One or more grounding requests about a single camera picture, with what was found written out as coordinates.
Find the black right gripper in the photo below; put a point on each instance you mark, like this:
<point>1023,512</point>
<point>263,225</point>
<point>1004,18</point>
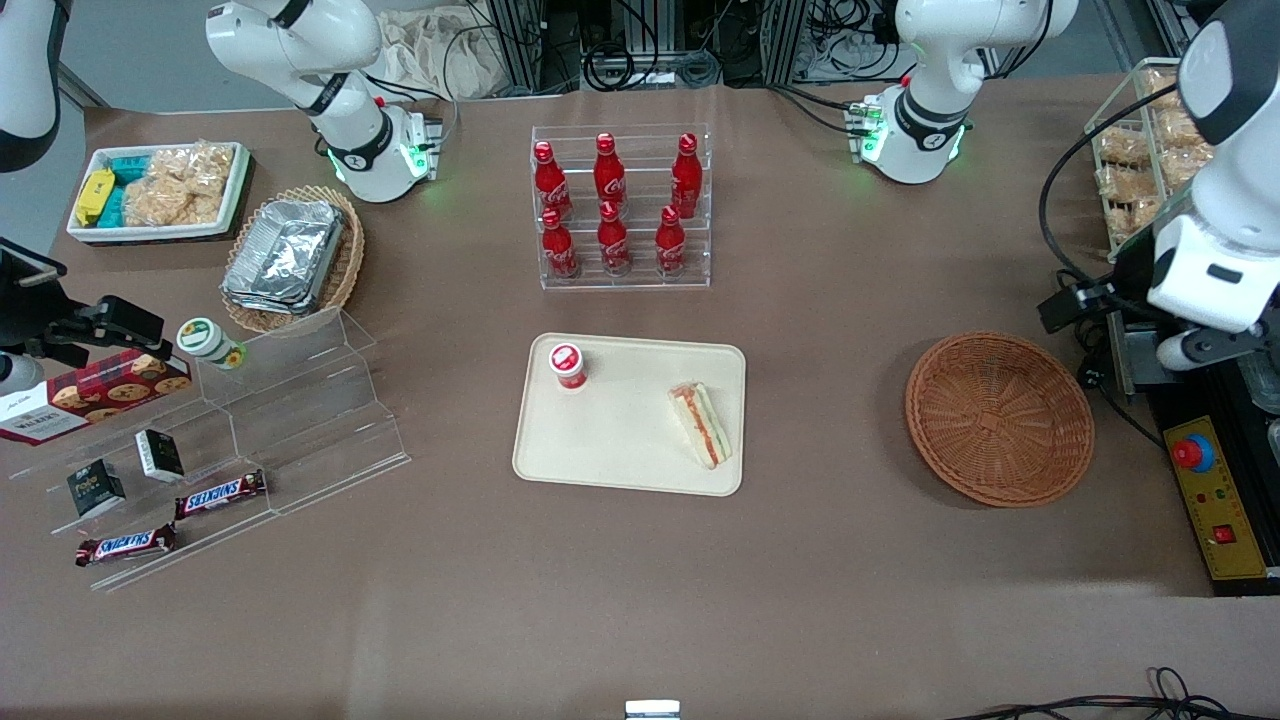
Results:
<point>22,318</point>

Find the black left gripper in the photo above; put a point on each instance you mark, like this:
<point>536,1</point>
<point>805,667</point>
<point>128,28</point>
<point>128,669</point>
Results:
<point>1128,276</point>

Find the triangle sandwich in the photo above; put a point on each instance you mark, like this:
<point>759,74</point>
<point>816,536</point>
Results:
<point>700,425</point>

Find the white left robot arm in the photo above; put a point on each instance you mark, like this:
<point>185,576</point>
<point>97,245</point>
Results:
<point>1215,250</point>

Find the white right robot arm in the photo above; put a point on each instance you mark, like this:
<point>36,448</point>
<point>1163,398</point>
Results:
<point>300,50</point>

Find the empty brown wicker basket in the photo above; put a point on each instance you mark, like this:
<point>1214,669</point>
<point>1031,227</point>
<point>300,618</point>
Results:
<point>1000,420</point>

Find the light wicker basket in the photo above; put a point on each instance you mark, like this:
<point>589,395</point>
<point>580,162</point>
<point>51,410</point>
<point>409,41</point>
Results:
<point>350,260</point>

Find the cream plastic tray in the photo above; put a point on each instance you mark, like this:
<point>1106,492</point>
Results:
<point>620,430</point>

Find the yellow snack packet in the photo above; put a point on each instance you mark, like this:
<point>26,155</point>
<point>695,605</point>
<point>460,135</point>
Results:
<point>94,195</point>

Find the red tartan cookie box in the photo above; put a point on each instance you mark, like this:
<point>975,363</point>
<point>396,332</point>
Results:
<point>90,395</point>

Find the bagged pastry snack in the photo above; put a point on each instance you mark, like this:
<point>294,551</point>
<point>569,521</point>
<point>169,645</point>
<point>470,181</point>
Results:
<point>1120,148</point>
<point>1180,150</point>
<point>1135,215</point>

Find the clear bag of crackers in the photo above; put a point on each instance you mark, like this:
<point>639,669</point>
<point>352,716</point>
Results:
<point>165,205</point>
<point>195,165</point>

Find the teal snack packet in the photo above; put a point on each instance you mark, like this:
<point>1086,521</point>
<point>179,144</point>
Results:
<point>125,170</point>

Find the green lid white bottle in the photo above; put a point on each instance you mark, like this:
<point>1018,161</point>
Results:
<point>205,340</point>

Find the black box white side label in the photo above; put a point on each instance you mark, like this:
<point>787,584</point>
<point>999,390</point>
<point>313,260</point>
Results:
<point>160,455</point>

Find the clear acrylic stepped stand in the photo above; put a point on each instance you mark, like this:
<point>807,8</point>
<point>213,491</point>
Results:
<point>60,480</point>
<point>310,420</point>

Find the red emergency stop button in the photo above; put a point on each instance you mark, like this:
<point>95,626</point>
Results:
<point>1192,453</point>

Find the glass display case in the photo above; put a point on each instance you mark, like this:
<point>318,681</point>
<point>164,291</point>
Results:
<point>1100,115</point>

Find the white plastic crate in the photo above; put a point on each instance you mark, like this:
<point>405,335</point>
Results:
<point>240,180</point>

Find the black box gold Face print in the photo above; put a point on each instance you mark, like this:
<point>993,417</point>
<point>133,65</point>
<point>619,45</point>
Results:
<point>97,490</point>

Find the steel pan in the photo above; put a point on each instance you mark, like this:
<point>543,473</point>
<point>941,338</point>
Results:
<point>1265,390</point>

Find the stacked foil containers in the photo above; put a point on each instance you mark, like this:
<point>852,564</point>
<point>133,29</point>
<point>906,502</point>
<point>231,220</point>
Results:
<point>285,255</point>

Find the Snickers chocolate bar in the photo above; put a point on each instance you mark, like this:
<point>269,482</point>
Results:
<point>220,494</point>
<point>125,545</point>

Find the yellow control panel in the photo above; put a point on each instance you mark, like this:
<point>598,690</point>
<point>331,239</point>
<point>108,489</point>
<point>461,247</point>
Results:
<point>1235,520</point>

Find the red cola bottle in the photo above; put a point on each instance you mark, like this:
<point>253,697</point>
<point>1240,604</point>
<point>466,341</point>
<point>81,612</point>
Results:
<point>613,245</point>
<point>671,245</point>
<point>550,180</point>
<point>686,180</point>
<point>558,250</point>
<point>609,175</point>

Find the beige cloth bag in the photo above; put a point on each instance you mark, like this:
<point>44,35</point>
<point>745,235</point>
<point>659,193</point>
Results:
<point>440,50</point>

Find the clear acrylic bottle rack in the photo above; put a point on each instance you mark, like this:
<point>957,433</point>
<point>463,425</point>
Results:
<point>640,160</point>

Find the red yogurt drink bottle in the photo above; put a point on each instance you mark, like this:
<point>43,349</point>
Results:
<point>567,365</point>

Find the metal bracket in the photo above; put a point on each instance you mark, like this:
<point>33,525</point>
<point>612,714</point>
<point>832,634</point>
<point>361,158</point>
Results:
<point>1135,365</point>

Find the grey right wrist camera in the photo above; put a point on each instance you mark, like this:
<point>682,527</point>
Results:
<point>15,375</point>

